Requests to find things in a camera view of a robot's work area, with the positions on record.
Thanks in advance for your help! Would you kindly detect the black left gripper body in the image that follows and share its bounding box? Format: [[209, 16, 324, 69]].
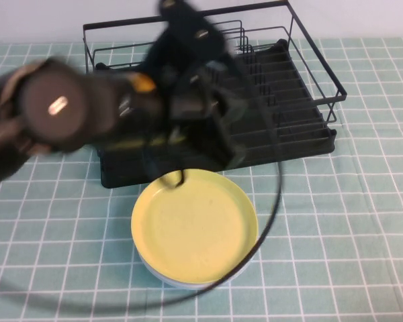
[[201, 61, 248, 128]]

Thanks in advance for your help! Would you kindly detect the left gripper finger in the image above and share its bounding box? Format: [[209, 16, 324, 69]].
[[193, 117, 230, 164], [221, 122, 248, 169]]

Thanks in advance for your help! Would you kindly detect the yellow round plate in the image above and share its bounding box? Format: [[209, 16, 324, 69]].
[[130, 168, 259, 284]]

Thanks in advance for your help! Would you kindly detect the pale blue round plate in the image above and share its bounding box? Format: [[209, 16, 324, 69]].
[[136, 246, 258, 286], [139, 258, 256, 290]]

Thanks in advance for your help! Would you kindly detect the black plastic drip tray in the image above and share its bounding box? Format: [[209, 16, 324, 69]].
[[95, 38, 338, 190]]

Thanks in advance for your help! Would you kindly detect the green checked tablecloth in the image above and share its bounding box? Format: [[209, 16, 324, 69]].
[[0, 36, 403, 322]]

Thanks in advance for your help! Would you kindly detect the short black cable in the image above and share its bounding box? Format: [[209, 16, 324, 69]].
[[142, 133, 186, 191]]

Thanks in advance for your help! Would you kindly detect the long black cable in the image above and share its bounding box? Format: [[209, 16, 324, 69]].
[[0, 50, 285, 308]]

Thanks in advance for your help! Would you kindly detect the black wire dish rack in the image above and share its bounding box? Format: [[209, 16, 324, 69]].
[[83, 0, 349, 149]]

